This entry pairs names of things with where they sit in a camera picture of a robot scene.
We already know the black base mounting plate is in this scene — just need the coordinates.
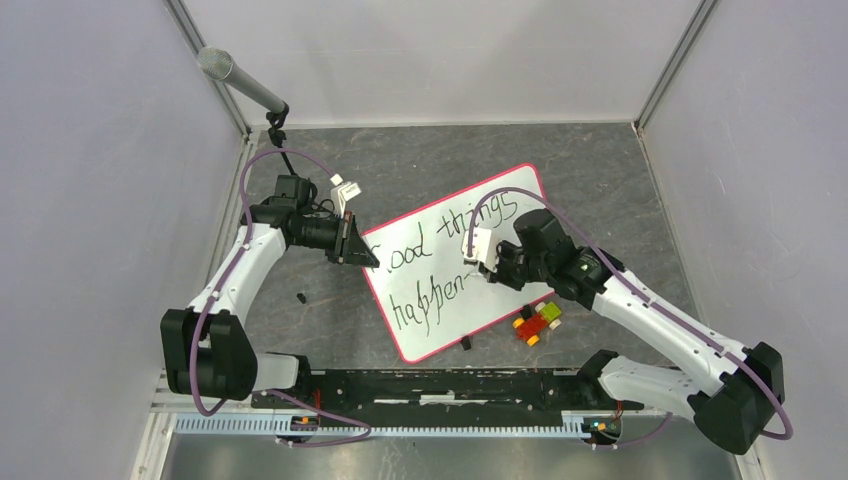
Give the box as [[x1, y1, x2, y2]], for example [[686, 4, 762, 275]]
[[287, 368, 644, 428]]

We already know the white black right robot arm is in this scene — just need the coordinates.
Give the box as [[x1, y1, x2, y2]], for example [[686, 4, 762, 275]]
[[463, 209, 785, 455]]

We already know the grey microphone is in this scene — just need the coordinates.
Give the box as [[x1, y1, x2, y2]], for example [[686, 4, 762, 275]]
[[196, 46, 289, 114]]

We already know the pink framed whiteboard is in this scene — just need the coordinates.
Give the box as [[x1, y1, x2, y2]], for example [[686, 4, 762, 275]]
[[363, 163, 553, 364]]

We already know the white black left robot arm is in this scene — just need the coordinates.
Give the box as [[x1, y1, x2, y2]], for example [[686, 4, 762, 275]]
[[160, 175, 379, 408]]

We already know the red toy brick car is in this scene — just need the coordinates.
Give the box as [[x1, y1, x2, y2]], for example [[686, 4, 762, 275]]
[[512, 302, 562, 346]]

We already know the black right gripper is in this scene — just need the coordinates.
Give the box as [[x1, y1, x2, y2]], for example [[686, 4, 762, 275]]
[[479, 237, 551, 291]]

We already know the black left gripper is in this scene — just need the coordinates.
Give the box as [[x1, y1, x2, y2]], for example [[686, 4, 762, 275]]
[[292, 211, 379, 269]]

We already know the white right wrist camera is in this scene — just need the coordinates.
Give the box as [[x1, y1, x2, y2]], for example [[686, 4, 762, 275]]
[[461, 227, 497, 272]]

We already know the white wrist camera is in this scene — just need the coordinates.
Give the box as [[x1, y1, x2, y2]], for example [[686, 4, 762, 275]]
[[461, 227, 497, 272], [330, 174, 361, 217]]

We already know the aluminium frame rail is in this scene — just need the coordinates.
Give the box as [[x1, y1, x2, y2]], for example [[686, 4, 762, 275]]
[[150, 369, 266, 415]]

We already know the white slotted cable duct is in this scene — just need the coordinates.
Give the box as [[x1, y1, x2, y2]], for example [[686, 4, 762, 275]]
[[173, 413, 591, 439]]

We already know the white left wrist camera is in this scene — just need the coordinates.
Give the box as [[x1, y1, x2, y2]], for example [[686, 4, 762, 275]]
[[330, 174, 361, 217]]

